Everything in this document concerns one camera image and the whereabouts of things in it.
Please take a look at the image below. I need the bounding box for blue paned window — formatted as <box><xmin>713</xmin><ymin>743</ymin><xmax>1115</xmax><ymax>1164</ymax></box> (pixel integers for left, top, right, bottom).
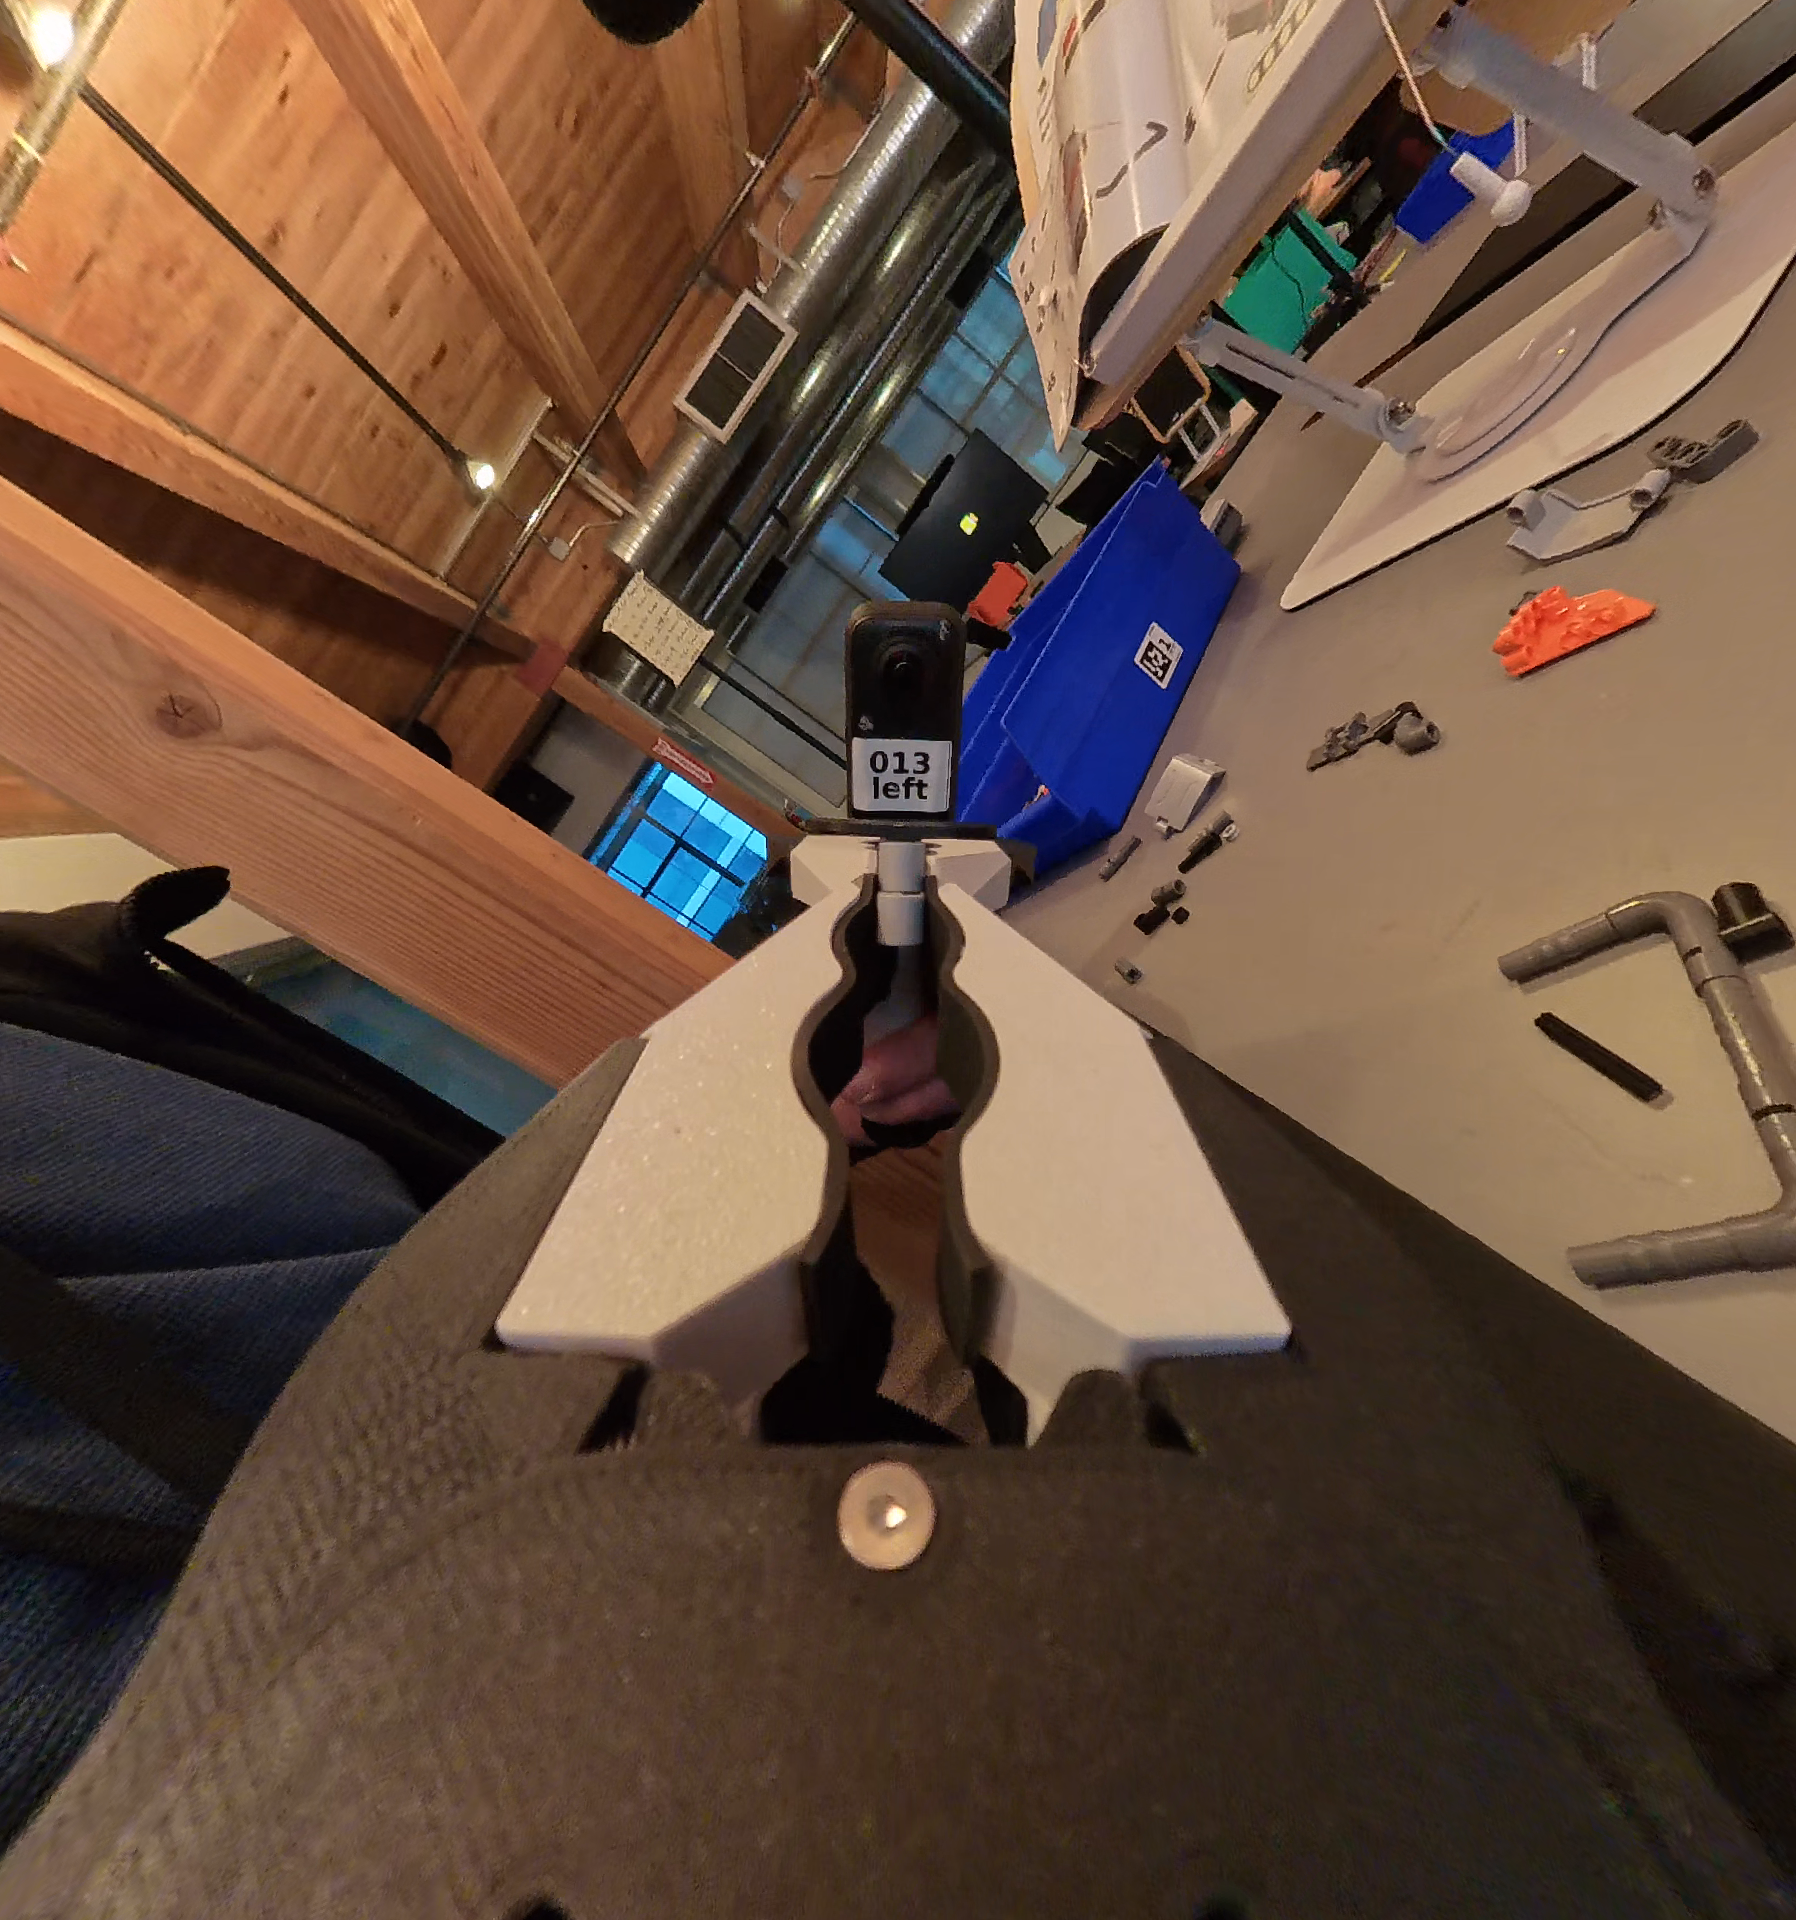
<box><xmin>589</xmin><ymin>762</ymin><xmax>772</xmax><ymax>939</ymax></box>

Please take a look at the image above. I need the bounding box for person's left hand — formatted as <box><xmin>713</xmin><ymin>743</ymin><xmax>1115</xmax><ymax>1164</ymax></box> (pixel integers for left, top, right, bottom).
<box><xmin>834</xmin><ymin>1034</ymin><xmax>968</xmax><ymax>1137</ymax></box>

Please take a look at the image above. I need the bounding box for bent grey plastic pipe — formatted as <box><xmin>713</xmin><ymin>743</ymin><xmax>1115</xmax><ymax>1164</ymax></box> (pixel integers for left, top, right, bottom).
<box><xmin>1498</xmin><ymin>891</ymin><xmax>1796</xmax><ymax>1289</ymax></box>

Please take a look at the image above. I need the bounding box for silver ventilation duct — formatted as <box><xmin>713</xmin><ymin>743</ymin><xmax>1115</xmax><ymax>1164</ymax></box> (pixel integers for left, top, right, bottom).
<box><xmin>597</xmin><ymin>0</ymin><xmax>1028</xmax><ymax>579</ymax></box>

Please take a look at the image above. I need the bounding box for light grey plastic piece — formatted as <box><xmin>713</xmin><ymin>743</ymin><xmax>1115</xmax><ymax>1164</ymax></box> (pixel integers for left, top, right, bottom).
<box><xmin>1503</xmin><ymin>472</ymin><xmax>1679</xmax><ymax>563</ymax></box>

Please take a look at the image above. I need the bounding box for black plastic rod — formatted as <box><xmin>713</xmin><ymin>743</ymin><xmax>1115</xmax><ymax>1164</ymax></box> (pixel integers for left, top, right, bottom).
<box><xmin>1532</xmin><ymin>1011</ymin><xmax>1665</xmax><ymax>1103</ymax></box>

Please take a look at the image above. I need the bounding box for black monitor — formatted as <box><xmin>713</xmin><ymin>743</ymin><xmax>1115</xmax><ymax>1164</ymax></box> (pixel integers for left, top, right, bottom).
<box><xmin>879</xmin><ymin>429</ymin><xmax>1057</xmax><ymax>610</ymax></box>

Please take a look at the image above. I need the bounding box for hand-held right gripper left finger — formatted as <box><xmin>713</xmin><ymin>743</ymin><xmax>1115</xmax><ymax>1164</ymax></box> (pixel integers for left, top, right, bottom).
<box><xmin>492</xmin><ymin>882</ymin><xmax>855</xmax><ymax>1416</ymax></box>

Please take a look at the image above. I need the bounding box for printed poster board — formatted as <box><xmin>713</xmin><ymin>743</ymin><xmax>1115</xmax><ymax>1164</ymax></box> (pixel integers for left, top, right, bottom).
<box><xmin>1009</xmin><ymin>0</ymin><xmax>1366</xmax><ymax>438</ymax></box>

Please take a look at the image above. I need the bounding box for orange plastic part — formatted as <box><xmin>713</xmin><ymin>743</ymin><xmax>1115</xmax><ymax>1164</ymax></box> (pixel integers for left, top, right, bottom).
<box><xmin>1492</xmin><ymin>583</ymin><xmax>1658</xmax><ymax>680</ymax></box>

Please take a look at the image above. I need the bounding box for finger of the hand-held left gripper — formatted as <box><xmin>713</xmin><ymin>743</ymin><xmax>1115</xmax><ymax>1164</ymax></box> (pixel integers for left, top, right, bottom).
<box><xmin>920</xmin><ymin>836</ymin><xmax>1013</xmax><ymax>913</ymax></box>
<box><xmin>790</xmin><ymin>836</ymin><xmax>885</xmax><ymax>913</ymax></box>

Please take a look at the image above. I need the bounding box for light grey plastic cover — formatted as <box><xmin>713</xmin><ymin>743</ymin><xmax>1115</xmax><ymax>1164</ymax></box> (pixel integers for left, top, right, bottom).
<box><xmin>1144</xmin><ymin>753</ymin><xmax>1227</xmax><ymax>837</ymax></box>

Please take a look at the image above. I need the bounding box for wooden post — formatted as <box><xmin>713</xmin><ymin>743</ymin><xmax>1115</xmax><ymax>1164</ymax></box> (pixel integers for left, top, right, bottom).
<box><xmin>0</xmin><ymin>433</ymin><xmax>735</xmax><ymax>1089</ymax></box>

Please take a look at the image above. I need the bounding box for green plastic bin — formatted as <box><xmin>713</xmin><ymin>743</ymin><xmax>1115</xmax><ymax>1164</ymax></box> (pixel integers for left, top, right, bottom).
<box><xmin>1219</xmin><ymin>210</ymin><xmax>1358</xmax><ymax>354</ymax></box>

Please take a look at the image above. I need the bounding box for dark grey beam connector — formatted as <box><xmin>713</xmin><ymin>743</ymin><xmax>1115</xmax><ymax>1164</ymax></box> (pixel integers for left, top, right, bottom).
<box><xmin>1648</xmin><ymin>419</ymin><xmax>1759</xmax><ymax>481</ymax></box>

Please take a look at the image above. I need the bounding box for white vent grille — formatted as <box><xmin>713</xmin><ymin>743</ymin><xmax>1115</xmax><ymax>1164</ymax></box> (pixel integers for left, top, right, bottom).
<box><xmin>672</xmin><ymin>291</ymin><xmax>797</xmax><ymax>444</ymax></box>

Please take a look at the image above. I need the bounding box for blue plastic bin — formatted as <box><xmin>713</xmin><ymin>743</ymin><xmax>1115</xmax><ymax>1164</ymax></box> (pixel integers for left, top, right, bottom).
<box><xmin>958</xmin><ymin>456</ymin><xmax>1242</xmax><ymax>888</ymax></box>

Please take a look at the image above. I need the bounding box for white paper sheet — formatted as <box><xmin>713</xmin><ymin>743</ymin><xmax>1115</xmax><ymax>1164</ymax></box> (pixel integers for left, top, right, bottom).
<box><xmin>602</xmin><ymin>569</ymin><xmax>716</xmax><ymax>680</ymax></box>

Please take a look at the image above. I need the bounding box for white stand with arms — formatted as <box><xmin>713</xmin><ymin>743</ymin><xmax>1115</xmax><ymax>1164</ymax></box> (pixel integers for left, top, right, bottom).
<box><xmin>1182</xmin><ymin>6</ymin><xmax>1796</xmax><ymax>611</ymax></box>

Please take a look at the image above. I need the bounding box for small blue bin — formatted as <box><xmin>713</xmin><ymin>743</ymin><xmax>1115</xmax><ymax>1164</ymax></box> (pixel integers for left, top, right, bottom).
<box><xmin>1392</xmin><ymin>126</ymin><xmax>1522</xmax><ymax>245</ymax></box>

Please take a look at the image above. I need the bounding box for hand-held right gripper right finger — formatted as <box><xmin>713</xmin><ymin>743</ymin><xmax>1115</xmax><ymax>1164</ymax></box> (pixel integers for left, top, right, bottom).
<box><xmin>927</xmin><ymin>882</ymin><xmax>1293</xmax><ymax>1446</ymax></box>

